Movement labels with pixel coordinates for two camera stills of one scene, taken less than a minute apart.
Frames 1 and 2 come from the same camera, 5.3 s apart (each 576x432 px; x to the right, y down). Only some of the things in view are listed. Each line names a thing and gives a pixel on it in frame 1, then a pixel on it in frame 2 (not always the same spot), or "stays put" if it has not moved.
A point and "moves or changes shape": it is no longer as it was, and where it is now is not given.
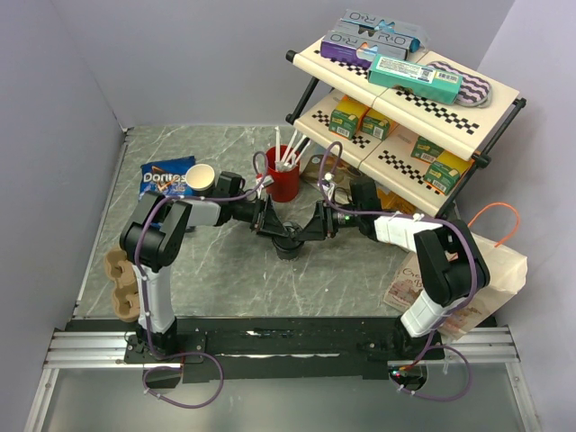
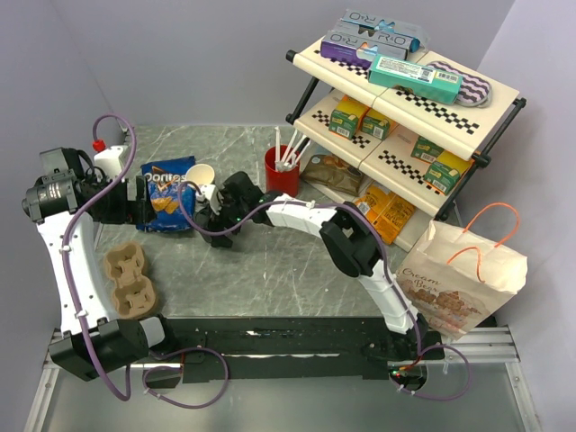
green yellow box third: [426, 149] stays put
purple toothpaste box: [355, 49] stays put
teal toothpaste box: [416, 79] stays put
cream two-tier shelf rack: [416, 148] stays put
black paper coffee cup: [288, 255] moves or changes shape
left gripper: [265, 220] to [129, 211]
